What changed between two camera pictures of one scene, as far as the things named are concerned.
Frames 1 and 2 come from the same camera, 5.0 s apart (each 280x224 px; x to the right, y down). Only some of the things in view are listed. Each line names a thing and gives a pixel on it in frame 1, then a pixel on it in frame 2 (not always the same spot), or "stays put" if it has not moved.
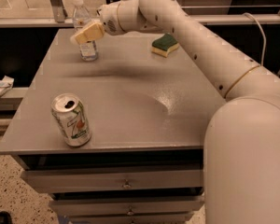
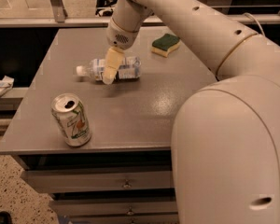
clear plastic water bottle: [81, 19] -> [130, 68]
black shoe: [2, 217] stays put
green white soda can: [71, 118] stays put
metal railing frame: [57, 16] stays put
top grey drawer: [91, 180] stays put
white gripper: [109, 18] -> [119, 36]
